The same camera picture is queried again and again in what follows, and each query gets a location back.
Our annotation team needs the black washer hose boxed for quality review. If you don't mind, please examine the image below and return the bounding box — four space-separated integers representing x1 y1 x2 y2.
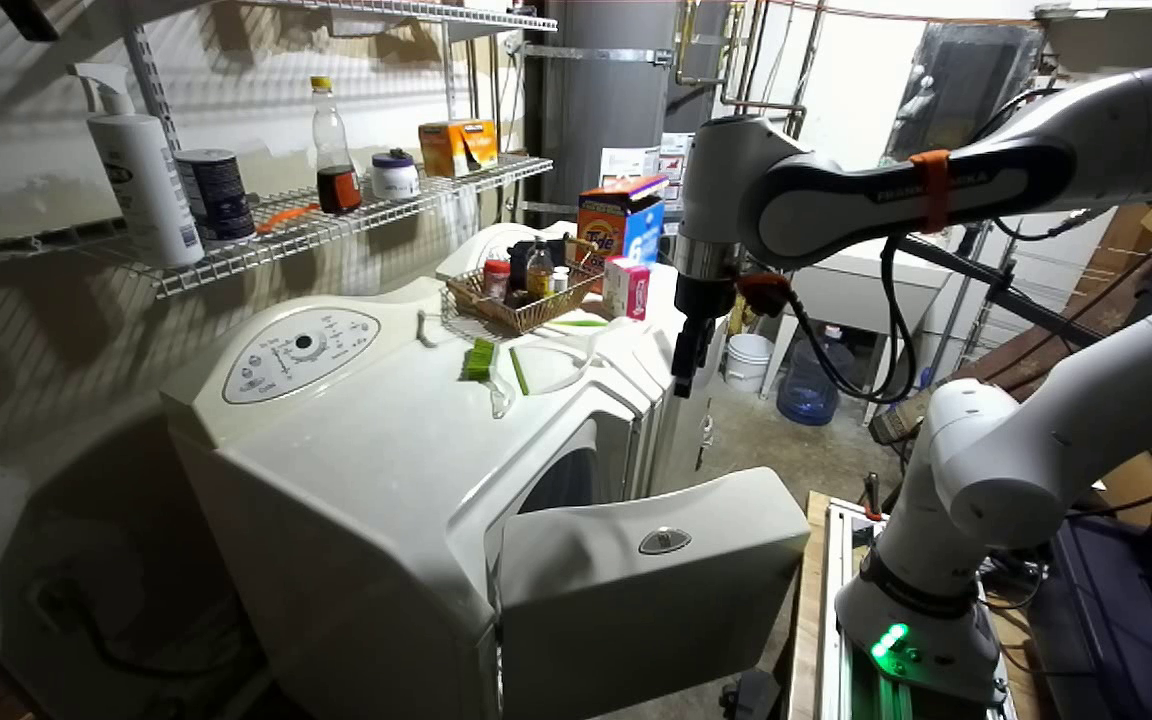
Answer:
26 566 261 682

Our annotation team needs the wicker basket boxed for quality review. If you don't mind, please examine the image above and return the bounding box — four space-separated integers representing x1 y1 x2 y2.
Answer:
445 266 597 341

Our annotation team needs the small orange item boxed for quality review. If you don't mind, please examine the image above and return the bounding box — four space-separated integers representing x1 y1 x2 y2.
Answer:
253 194 327 241

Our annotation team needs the grey water heater tank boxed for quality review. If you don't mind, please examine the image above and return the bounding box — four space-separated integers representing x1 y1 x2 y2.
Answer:
538 0 683 223

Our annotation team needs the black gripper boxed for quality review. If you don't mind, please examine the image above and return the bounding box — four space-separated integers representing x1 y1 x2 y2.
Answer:
670 266 741 398

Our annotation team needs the white utility sink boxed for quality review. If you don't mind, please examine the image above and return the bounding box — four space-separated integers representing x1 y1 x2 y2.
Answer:
787 235 961 341

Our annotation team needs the dark blue storage bin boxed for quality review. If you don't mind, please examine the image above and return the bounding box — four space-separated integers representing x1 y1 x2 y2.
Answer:
1028 511 1152 720

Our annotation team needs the pink cardboard box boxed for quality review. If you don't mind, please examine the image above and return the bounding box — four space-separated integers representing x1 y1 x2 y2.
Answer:
601 257 655 322

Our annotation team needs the white box red print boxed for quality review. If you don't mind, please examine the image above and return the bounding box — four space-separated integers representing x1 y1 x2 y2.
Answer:
597 138 670 190

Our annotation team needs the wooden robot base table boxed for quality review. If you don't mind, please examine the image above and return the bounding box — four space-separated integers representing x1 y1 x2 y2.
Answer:
783 487 1050 720

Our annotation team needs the clear bottle dark liquid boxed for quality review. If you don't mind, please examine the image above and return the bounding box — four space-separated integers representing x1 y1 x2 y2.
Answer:
304 73 369 219

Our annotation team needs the oval washer control panel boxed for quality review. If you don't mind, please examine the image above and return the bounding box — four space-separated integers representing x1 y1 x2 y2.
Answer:
217 304 388 407

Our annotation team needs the black floor object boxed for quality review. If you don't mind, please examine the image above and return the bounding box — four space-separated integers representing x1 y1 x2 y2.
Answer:
717 666 787 720

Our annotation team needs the yellow bag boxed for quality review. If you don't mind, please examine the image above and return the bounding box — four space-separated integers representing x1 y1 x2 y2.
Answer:
459 115 507 177

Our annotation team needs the white jar dark lid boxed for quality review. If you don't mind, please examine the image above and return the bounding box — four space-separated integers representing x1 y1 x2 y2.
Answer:
369 142 424 205

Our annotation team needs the white washing machine open door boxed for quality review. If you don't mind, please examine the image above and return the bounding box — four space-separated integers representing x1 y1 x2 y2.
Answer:
160 273 672 720

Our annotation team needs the dark grey wall panel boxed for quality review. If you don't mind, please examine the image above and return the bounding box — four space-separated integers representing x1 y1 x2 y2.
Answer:
914 23 1050 177

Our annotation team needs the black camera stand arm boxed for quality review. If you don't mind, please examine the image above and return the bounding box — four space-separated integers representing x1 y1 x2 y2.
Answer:
889 232 1109 353

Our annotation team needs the white bucket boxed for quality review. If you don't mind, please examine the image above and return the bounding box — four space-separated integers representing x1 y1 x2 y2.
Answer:
722 333 776 396

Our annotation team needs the white wire shelf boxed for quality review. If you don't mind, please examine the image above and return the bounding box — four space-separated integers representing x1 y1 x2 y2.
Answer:
0 152 560 307

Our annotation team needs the amber bottle yellow label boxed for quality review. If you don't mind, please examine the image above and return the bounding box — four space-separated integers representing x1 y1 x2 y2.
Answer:
507 235 558 304

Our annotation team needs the tall white plastic bottle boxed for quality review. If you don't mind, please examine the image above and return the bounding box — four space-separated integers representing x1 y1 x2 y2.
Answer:
83 74 214 277

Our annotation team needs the orange and blue detergent box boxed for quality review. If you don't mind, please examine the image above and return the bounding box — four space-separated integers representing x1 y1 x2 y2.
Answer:
574 171 678 277

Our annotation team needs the dark blue jar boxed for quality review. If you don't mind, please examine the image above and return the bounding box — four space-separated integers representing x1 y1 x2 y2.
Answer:
174 142 261 247

